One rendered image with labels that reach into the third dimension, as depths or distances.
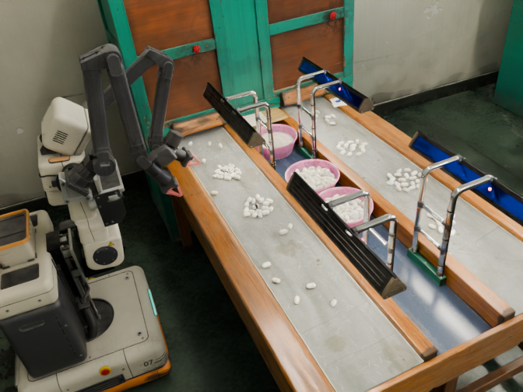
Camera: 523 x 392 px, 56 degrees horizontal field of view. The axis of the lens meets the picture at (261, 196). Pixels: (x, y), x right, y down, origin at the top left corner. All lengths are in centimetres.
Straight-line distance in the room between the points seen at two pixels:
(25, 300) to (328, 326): 117
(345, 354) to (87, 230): 114
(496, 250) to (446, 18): 282
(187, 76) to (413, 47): 229
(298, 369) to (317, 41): 200
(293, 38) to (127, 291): 167
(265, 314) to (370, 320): 36
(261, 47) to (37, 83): 152
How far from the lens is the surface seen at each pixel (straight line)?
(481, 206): 232
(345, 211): 225
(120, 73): 170
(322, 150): 262
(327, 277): 195
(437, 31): 462
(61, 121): 193
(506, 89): 478
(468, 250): 213
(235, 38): 283
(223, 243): 209
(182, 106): 285
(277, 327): 177
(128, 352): 246
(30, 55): 354
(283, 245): 209
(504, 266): 210
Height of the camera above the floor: 215
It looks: 37 degrees down
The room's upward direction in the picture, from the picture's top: 7 degrees counter-clockwise
